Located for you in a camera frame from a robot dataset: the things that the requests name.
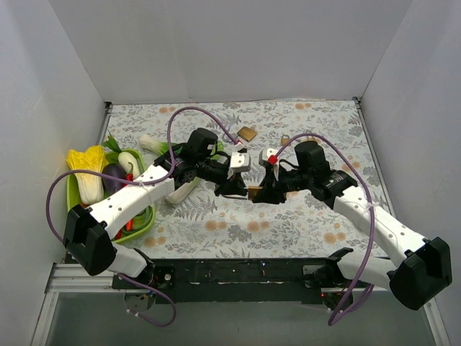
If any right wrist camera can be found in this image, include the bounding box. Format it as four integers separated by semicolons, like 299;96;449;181
259;148;279;181

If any yellow cabbage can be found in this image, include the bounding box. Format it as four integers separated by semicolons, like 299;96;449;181
66;145;109;205

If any bok choy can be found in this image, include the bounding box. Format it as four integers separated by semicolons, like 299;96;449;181
138;134;169;156

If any green plastic tray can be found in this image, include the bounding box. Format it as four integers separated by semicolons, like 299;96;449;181
66;148;156;244

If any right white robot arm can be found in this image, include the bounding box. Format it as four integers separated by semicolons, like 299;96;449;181
251;141;452;310

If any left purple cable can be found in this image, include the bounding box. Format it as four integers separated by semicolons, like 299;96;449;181
45;106;242;327

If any medium brass padlock with keys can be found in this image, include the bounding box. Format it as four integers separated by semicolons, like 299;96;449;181
223;186;263;201

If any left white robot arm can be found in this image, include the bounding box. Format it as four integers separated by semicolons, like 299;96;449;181
63;128;251;288

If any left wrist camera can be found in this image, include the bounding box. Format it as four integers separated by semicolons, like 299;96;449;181
229;140;251;173

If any napa cabbage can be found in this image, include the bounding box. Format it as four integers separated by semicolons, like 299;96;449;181
159;141;224;205

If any floral table mat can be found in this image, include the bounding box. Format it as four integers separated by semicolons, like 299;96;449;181
107;99;388;259

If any small brass padlock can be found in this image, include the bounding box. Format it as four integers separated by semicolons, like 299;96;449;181
280;133;291;146

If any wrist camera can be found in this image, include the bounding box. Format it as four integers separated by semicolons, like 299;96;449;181
259;148;279;181
229;140;251;173

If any large brass padlock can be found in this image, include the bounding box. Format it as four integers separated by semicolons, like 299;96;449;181
221;126;257;143

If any purple eggplant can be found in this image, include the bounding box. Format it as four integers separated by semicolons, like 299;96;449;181
102;163;125;195

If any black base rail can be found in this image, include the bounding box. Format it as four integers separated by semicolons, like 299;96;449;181
111;257;372;306

